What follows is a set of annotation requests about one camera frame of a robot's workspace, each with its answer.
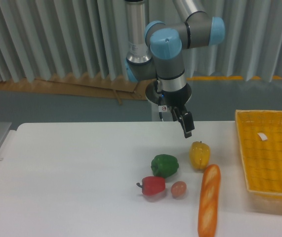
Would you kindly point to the white paper label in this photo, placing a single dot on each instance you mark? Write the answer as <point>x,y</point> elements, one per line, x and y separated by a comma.
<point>263,136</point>

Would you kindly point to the yellow woven basket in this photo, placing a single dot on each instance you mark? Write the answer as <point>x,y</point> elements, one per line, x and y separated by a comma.
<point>261,160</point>

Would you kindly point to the yellow bell pepper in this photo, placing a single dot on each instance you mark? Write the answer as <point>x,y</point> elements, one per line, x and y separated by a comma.
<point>199,155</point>

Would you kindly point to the brown cardboard sheet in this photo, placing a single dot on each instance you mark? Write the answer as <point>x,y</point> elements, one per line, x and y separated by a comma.
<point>119,89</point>

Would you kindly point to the grey pleated curtain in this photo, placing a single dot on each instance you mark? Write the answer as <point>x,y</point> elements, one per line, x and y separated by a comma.
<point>42,38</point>

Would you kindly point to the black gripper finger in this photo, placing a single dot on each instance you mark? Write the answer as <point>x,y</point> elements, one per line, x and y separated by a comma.
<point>185,119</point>

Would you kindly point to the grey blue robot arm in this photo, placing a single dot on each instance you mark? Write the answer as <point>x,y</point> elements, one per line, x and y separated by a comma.
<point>155,52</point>

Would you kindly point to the red bell pepper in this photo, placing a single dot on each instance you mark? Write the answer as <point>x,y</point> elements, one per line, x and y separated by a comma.
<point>152,185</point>

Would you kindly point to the brown egg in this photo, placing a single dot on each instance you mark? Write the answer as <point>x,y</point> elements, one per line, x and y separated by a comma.
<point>178,189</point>

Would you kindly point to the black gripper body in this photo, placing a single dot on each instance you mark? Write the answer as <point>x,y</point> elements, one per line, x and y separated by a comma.
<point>176,100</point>

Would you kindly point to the green bell pepper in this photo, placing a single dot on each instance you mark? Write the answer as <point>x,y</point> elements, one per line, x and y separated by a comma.
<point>164,165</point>

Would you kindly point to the orange baguette bread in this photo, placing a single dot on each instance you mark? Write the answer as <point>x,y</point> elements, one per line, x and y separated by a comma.
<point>208,206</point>

